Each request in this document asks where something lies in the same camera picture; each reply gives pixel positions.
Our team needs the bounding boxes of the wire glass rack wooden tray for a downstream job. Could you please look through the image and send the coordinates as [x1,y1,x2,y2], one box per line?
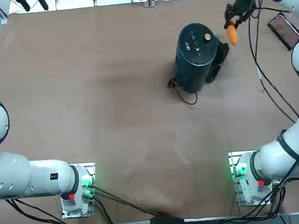
[266,11,299,52]

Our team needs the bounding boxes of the green air fryer body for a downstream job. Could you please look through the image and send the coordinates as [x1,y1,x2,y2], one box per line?
[170,21,221,94]

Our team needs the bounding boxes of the black air fryer power cord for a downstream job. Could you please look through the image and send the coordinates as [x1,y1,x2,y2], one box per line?
[167,77,199,107]

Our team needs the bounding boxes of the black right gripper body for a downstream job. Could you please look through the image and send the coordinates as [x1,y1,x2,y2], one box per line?
[230,0,258,16]

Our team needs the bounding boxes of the black arm cable white tag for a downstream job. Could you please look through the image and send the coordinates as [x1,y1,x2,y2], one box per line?
[245,0,299,126]

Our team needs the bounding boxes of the black left base cables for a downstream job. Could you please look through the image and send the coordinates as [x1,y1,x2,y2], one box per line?
[5,181,158,224]

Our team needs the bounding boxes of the black base cables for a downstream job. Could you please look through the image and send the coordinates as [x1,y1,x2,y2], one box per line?
[210,174,291,224]
[5,181,158,224]

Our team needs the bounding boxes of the black right base cables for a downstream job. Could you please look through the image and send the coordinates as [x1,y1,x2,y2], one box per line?
[210,174,291,224]

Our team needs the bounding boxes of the yellow corn cob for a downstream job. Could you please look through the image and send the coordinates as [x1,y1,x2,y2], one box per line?
[226,25,238,47]

